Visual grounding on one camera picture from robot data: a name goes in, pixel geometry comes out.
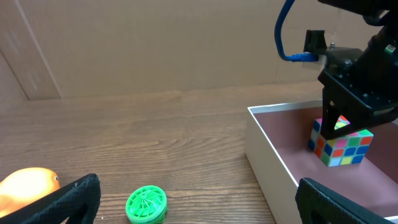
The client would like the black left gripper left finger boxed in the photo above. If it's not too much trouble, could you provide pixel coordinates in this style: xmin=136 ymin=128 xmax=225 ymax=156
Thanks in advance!
xmin=1 ymin=174 xmax=101 ymax=224

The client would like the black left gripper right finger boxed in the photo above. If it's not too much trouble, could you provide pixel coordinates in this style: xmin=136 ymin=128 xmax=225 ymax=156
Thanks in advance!
xmin=295 ymin=177 xmax=392 ymax=224

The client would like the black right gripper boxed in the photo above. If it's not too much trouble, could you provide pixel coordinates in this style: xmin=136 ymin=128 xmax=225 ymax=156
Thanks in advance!
xmin=318 ymin=26 xmax=397 ymax=140

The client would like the multicolour puzzle cube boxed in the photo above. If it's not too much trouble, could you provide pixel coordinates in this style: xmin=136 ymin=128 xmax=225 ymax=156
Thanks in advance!
xmin=308 ymin=118 xmax=374 ymax=167

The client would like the orange dinosaur toy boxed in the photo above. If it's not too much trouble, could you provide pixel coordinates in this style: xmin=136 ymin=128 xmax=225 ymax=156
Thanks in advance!
xmin=1 ymin=167 xmax=60 ymax=218

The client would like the white cardboard box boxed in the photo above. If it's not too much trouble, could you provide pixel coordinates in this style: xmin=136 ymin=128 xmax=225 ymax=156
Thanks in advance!
xmin=245 ymin=100 xmax=397 ymax=223

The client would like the green wheel disc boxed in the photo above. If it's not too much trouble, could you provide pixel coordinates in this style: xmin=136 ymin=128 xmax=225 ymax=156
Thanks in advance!
xmin=125 ymin=185 xmax=168 ymax=224

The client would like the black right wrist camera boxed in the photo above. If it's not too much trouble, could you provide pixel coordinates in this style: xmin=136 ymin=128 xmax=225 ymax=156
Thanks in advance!
xmin=303 ymin=30 xmax=330 ymax=65

